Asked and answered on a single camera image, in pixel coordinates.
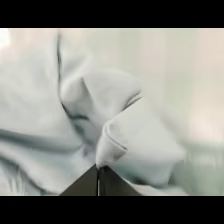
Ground white shirt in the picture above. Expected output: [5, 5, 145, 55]
[0, 29, 188, 197]

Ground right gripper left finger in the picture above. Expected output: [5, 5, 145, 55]
[59, 164, 100, 197]

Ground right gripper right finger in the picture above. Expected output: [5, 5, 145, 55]
[98, 165, 144, 197]

